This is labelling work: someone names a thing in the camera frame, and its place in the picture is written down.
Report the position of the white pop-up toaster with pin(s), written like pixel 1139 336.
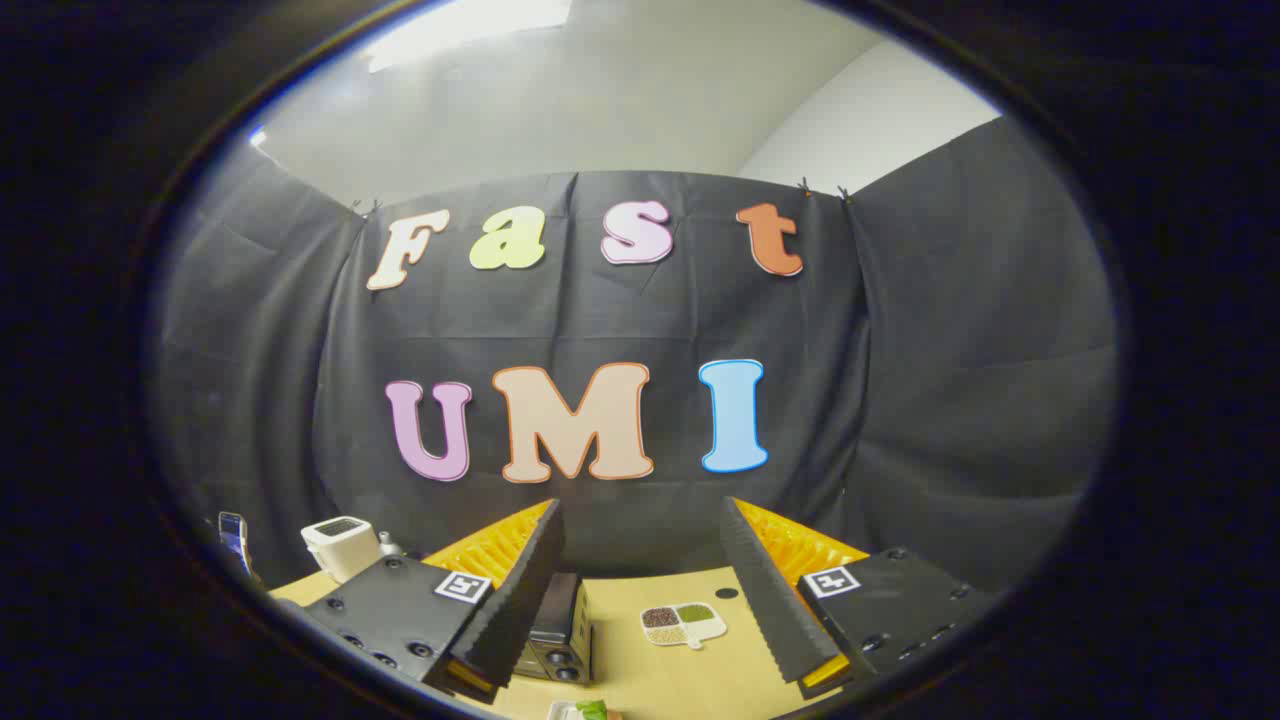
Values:
pixel 340 548

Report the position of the black toaster oven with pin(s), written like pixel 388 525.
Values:
pixel 555 630

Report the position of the blue white packet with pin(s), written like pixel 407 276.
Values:
pixel 233 535

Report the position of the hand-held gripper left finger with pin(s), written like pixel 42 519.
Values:
pixel 520 600

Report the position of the white divided grain dish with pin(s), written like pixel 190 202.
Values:
pixel 683 624

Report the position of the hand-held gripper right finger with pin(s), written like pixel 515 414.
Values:
pixel 765 600

